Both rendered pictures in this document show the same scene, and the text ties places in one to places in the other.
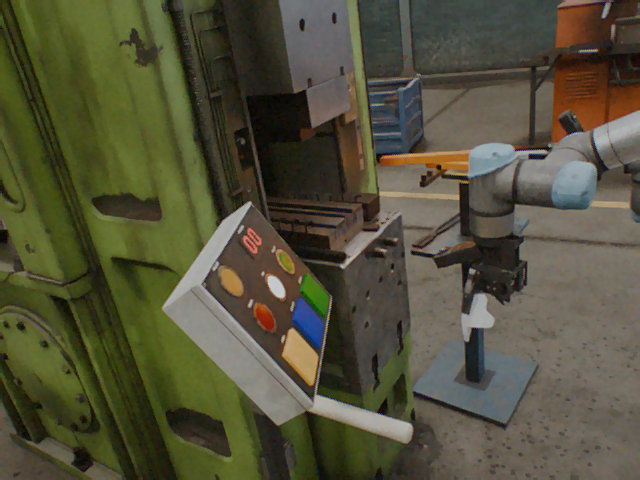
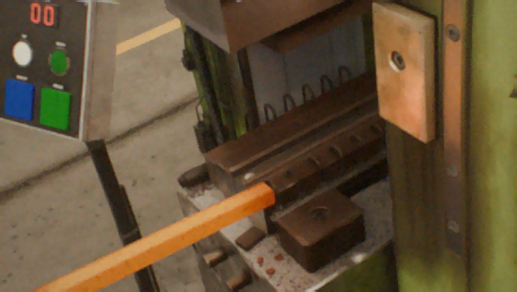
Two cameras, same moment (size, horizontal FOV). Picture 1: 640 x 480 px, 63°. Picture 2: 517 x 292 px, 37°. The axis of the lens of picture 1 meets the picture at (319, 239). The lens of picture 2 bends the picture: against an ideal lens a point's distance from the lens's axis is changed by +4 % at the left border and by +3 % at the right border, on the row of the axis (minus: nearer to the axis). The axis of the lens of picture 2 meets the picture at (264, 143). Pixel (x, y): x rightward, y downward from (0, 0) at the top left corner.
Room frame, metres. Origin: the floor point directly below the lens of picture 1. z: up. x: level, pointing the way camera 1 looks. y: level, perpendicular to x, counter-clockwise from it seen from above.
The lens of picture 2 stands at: (1.90, -0.95, 1.78)
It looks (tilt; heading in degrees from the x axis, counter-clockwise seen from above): 36 degrees down; 118
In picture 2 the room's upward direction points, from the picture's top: 11 degrees counter-clockwise
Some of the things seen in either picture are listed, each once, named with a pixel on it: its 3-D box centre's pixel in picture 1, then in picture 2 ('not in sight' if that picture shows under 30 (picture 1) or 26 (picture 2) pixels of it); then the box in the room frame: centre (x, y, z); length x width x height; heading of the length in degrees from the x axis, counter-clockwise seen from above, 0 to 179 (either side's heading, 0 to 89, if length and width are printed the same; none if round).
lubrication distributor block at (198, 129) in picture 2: not in sight; (207, 141); (1.13, 0.23, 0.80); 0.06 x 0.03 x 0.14; 145
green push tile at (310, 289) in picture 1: (313, 296); (57, 108); (0.93, 0.03, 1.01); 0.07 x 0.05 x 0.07; 170
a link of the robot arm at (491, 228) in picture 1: (492, 220); not in sight; (0.84, -0.31, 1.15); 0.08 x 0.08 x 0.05
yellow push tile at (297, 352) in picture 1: (299, 357); not in sight; (0.73, 0.07, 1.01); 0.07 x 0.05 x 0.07; 170
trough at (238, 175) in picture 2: (289, 207); (334, 127); (1.50, 0.08, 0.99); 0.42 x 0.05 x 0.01; 55
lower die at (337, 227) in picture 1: (286, 221); (328, 138); (1.48, 0.09, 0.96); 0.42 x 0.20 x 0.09; 55
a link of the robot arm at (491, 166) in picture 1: (493, 179); not in sight; (0.83, -0.31, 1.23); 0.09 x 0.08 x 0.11; 50
